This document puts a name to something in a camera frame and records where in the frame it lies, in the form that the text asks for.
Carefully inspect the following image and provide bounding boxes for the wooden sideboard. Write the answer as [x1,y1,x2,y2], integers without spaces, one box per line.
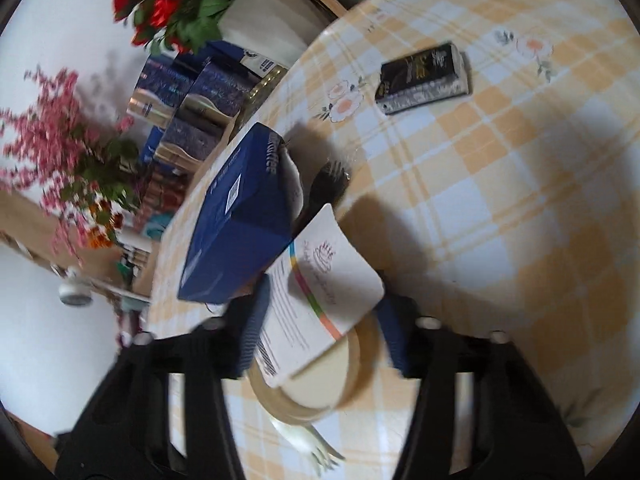
[0,190,156,296]

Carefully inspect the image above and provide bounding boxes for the white plastic fork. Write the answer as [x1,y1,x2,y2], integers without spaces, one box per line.
[270,412,346,476]

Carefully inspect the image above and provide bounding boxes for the black plastic fork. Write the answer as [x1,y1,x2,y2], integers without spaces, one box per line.
[295,160,353,231]

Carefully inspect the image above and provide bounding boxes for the white flower pot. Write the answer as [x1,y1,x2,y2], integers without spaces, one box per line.
[217,0,333,68]

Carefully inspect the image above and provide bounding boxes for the yellow plaid flowered tablecloth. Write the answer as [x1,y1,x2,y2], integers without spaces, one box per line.
[145,0,640,480]

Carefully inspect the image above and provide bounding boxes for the white standing fan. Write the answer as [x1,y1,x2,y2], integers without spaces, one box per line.
[52,265,96,308]

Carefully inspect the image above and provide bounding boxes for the white printed paper packet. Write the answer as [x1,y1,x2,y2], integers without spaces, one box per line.
[256,203,386,388]

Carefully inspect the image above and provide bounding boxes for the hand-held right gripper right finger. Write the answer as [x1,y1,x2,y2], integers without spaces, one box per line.
[376,296,586,480]

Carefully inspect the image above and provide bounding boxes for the dark blue box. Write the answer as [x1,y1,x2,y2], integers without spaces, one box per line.
[177,122,296,305]

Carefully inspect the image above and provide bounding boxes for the pink blossom plant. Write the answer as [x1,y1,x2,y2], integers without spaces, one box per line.
[0,65,146,261]

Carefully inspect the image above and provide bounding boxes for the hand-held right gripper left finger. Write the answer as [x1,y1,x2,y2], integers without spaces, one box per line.
[54,275,273,480]

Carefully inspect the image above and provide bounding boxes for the blue box with white panel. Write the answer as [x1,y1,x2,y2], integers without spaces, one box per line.
[240,47,286,81]

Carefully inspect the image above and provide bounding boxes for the red rose bouquet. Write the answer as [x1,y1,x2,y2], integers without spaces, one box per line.
[112,0,266,56]

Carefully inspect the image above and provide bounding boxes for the white paper bowl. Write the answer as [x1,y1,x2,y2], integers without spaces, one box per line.
[280,150,306,221]

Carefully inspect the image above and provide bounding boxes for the beige paper plate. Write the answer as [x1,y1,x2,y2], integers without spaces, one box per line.
[247,317,373,423]

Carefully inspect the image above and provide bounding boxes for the orange flower bunch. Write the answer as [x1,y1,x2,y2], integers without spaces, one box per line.
[85,200,126,251]

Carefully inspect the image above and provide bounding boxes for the gold and blue gift box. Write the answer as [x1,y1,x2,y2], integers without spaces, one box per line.
[130,57,201,126]
[165,62,261,161]

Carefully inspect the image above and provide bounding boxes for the copper and teal gift box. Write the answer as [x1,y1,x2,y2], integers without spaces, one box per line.
[131,180,173,246]

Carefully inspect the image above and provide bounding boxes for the black cigarette pack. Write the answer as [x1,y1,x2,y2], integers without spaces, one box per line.
[376,42,472,116]

